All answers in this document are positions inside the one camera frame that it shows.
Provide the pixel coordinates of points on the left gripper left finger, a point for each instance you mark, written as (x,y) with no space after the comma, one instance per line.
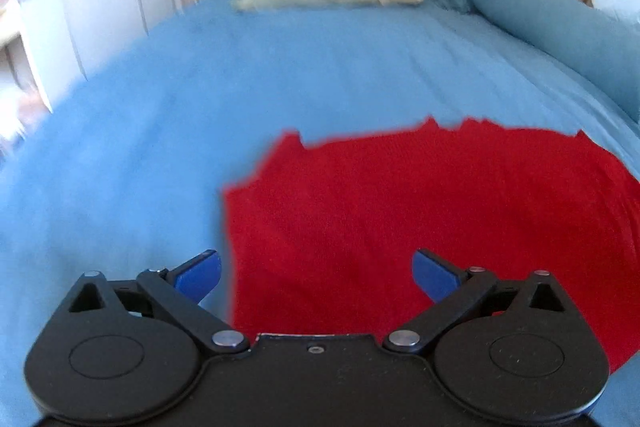
(175,296)

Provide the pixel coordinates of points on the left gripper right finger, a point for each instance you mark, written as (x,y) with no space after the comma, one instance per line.
(455,294)

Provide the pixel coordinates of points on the red knit sweater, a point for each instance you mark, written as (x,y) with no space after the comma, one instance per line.
(322,237)

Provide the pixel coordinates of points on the blue bed sheet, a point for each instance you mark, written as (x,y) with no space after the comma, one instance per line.
(125,174)

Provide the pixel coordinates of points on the white shelf unit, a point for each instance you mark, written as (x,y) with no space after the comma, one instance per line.
(38,66)

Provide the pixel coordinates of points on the rolled blue blanket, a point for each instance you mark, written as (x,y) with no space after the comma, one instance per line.
(598,47)

